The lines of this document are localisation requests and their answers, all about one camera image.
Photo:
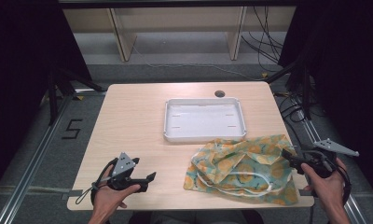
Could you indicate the grey tape strip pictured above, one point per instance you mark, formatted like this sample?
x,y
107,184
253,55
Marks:
x,y
72,194

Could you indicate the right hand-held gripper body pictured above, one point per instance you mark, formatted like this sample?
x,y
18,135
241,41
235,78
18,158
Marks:
x,y
318,161

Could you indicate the yellow tape piece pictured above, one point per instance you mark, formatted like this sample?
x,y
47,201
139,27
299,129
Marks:
x,y
79,97
264,75

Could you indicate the black metal stand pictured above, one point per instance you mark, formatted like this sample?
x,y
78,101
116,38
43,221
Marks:
x,y
306,93
53,99

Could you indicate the white plastic tray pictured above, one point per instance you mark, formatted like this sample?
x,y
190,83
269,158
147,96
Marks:
x,y
203,119

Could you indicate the beige wooden desk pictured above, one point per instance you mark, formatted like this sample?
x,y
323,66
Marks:
x,y
125,34

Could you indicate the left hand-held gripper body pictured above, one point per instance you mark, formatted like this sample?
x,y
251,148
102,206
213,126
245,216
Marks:
x,y
123,164

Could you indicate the person's left hand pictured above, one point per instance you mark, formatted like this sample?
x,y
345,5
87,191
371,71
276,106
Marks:
x,y
108,197

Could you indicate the person's right hand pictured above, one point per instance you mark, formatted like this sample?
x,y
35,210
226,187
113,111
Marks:
x,y
326,186

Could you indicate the black curtain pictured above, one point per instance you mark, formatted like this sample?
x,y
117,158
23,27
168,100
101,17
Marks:
x,y
20,77
352,77

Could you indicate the metal floor rail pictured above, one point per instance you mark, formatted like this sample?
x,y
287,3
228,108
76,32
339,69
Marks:
x,y
312,133
29,168

